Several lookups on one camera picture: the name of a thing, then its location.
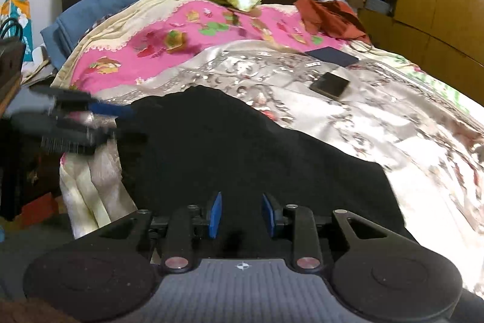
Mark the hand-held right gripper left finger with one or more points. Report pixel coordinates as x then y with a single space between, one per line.
215 215

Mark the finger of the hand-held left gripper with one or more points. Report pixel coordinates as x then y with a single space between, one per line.
113 111
68 135

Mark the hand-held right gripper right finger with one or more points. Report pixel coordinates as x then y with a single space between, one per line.
269 215

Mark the black pants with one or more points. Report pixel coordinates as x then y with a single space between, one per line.
245 156

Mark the dark nightstand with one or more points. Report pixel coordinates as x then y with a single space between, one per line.
22 164

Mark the cardboard pieces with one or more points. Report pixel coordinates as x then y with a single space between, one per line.
37 71

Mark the red box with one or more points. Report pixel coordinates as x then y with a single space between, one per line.
39 211

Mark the pink floral blanket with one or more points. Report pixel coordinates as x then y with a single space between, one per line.
151 35

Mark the blue pillow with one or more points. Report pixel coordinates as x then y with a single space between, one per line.
83 16

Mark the cream floral satin quilt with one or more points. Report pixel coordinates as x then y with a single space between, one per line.
378 126

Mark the colourful printed bag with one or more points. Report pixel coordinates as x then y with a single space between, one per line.
19 1

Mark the black wallet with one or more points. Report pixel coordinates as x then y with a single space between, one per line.
329 85

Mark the dark blue notebook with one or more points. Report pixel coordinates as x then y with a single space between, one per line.
331 56

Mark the person's brown fuzzy clothing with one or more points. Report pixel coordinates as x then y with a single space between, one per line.
26 313

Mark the red cloth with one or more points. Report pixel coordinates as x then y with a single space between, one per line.
325 16

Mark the grey blue box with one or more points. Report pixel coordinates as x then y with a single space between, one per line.
378 4

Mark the wooden wardrobe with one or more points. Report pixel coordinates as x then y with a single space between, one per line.
435 5

